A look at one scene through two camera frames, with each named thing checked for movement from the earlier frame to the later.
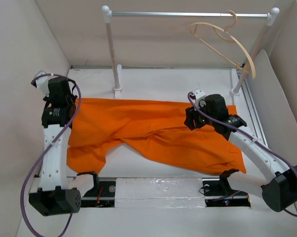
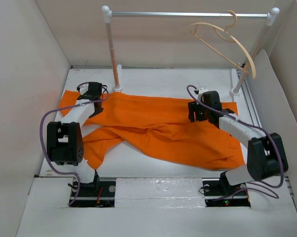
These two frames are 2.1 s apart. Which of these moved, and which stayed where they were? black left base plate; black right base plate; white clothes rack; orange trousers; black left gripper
Moved: orange trousers; black left gripper
Stayed: black left base plate; black right base plate; white clothes rack
